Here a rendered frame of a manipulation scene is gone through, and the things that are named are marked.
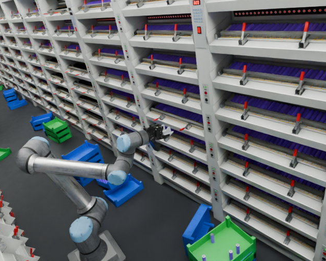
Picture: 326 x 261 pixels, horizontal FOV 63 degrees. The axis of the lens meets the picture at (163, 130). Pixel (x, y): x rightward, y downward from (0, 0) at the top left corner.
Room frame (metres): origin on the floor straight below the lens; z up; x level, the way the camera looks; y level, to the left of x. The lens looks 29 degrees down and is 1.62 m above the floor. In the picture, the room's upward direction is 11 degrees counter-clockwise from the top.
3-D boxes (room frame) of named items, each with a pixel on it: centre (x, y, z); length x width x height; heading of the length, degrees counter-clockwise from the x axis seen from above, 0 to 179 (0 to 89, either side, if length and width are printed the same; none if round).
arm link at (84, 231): (1.24, 0.63, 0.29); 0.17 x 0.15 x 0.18; 165
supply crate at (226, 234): (0.90, -0.18, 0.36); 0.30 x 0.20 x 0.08; 118
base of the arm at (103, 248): (1.23, 0.62, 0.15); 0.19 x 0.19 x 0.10
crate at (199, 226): (1.24, -0.11, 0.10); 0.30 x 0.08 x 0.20; 143
